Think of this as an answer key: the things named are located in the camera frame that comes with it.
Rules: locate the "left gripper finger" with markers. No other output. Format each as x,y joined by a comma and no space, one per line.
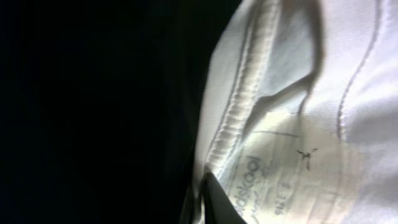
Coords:
218,208

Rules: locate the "white robot print t-shirt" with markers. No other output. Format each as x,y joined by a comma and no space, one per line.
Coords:
298,120

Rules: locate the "folded black garment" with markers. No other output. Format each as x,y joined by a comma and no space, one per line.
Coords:
100,103

